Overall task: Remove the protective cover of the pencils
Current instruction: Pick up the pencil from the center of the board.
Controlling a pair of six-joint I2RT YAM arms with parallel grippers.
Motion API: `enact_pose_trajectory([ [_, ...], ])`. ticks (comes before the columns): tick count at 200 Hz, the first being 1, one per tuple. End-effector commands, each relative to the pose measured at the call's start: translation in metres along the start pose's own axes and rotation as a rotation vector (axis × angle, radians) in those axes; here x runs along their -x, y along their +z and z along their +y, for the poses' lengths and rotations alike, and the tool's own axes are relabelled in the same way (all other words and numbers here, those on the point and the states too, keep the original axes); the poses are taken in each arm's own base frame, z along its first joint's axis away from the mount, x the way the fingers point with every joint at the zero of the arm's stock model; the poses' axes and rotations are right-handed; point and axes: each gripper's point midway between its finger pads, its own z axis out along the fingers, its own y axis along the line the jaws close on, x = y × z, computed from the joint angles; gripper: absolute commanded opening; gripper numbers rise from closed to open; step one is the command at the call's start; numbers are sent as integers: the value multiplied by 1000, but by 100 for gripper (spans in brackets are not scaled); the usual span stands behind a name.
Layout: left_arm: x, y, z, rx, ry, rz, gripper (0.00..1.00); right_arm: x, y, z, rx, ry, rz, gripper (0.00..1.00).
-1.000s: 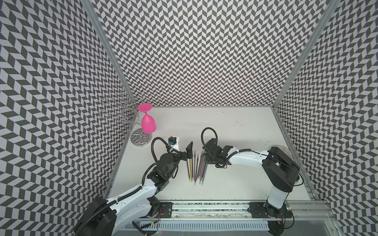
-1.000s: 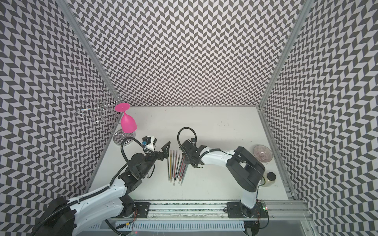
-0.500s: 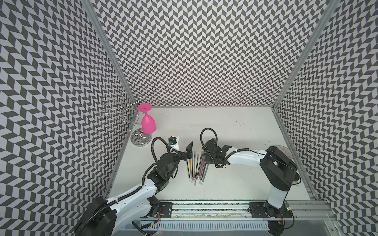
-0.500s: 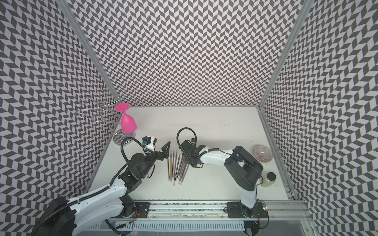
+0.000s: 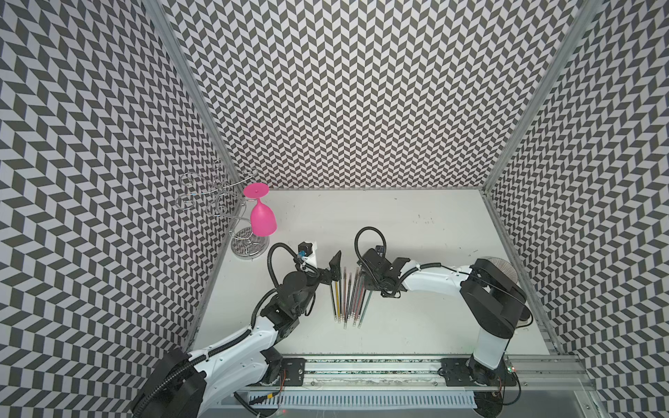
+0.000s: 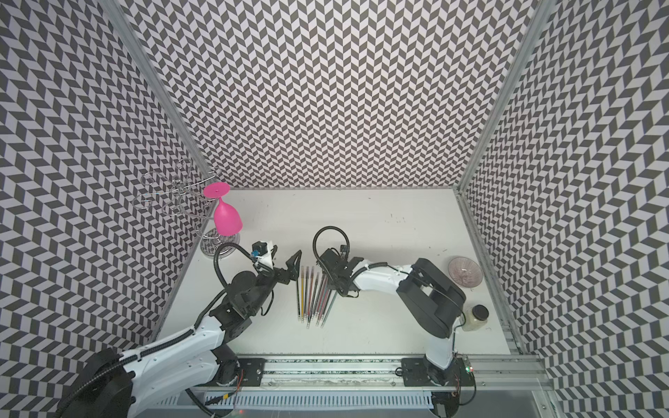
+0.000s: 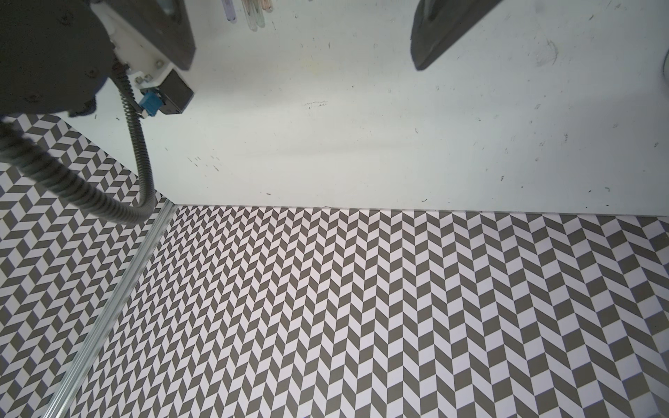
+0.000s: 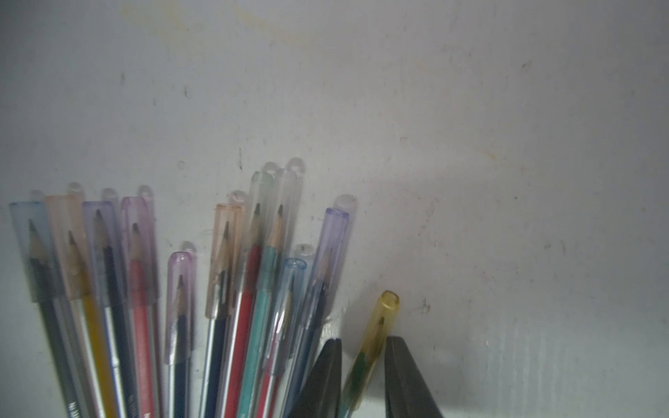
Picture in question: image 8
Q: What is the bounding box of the red pencil blue cap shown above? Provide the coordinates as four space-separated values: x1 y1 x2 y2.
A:
255 244 315 417

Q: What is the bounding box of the black pencil purple cap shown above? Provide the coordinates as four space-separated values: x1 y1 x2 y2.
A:
82 195 139 417

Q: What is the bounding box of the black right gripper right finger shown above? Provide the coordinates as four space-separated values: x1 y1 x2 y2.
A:
384 336 443 418

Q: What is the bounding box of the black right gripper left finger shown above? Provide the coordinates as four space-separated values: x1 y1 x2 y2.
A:
289 339 343 418

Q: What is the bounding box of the teal pencil clear cap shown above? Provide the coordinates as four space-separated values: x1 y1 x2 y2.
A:
237 158 305 417

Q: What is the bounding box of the dark blue pencil purple cap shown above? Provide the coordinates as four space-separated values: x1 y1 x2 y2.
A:
164 249 196 417

